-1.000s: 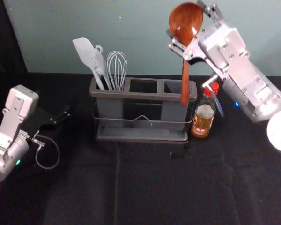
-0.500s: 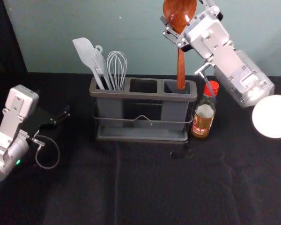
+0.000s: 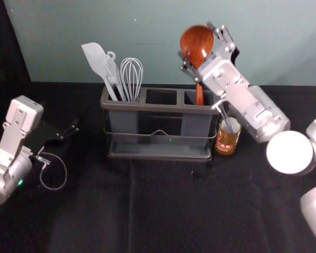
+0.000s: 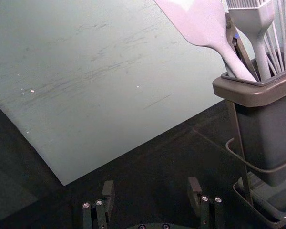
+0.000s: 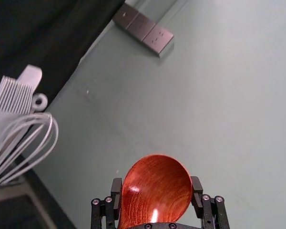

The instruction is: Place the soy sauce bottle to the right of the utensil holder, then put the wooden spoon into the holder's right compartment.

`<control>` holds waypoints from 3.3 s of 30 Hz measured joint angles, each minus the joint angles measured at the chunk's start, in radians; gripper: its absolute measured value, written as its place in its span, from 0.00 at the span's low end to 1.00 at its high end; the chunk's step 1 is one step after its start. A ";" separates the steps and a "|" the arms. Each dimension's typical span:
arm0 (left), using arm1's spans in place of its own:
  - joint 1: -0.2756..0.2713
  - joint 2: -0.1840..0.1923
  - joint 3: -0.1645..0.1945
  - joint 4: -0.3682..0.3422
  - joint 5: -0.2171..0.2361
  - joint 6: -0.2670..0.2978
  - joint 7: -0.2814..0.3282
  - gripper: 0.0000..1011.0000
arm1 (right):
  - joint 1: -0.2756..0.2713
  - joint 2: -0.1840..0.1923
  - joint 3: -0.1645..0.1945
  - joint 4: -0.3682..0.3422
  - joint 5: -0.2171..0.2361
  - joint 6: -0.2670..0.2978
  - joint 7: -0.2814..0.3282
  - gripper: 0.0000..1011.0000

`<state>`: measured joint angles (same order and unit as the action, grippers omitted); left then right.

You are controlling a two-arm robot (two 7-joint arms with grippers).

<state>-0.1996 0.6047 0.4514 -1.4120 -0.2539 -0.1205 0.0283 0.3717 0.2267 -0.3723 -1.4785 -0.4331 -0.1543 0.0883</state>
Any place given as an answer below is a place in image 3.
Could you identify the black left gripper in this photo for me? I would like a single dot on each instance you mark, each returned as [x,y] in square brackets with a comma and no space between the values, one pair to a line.
[46,134]

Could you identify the black table cloth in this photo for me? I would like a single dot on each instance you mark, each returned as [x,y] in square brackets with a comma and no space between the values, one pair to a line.
[158,210]

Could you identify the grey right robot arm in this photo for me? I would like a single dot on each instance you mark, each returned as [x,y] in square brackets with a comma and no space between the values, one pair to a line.
[247,105]

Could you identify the brown wooden spoon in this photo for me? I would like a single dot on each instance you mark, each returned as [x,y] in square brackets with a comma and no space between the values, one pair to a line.
[197,44]

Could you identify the amber can with red label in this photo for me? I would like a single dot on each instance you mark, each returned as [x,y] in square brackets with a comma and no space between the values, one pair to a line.
[227,142]

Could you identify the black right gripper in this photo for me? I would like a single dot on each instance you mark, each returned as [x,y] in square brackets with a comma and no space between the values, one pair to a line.
[235,55]

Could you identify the grey slotted turner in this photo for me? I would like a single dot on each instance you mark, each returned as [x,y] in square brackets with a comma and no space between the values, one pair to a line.
[111,68]

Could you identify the grey whisk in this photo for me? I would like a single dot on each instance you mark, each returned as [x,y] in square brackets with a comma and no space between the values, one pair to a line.
[131,76]

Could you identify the grey silicone spatula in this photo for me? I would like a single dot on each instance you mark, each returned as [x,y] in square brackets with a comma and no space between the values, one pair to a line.
[94,56]

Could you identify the black backdrop curtain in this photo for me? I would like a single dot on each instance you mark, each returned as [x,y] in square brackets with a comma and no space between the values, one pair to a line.
[2,39]

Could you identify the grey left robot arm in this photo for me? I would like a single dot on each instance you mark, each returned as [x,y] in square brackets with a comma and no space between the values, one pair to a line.
[13,147]

